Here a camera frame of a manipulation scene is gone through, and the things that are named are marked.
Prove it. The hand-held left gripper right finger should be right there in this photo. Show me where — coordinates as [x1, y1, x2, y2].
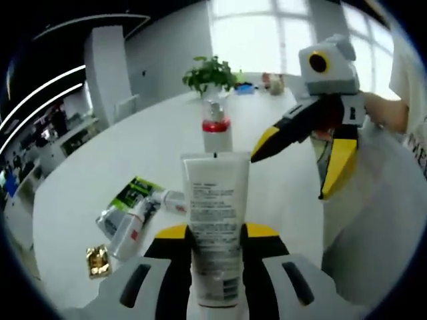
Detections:
[240, 222, 368, 320]

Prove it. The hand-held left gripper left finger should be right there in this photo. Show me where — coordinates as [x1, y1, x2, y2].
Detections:
[63, 223, 197, 320]

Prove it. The gold skincare sachet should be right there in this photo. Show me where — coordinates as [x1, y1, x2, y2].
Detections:
[85, 245, 111, 279]

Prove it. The red collar skincare pump bottle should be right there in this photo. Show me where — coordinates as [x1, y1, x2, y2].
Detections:
[201, 99, 234, 153]

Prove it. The large white skincare tube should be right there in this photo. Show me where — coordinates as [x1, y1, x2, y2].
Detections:
[179, 151, 251, 307]

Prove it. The dark blue skincare sachet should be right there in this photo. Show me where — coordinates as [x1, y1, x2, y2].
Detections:
[95, 206, 134, 241]

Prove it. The black green skincare sachet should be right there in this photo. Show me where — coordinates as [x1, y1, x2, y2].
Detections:
[111, 176, 164, 214]

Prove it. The blue storage box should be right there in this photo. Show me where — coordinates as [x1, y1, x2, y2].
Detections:
[5, 173, 19, 194]

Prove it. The person's right hand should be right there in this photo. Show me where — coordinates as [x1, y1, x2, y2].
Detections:
[362, 91, 410, 135]

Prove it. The red white small item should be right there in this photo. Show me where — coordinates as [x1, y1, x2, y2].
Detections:
[262, 72, 284, 96]

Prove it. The office window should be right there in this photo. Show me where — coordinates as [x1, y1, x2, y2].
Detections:
[209, 0, 398, 77]

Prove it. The person's white printed shirt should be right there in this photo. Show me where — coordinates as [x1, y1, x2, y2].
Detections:
[388, 19, 427, 187]

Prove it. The green potted plant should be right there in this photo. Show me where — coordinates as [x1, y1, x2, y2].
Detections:
[181, 55, 240, 100]

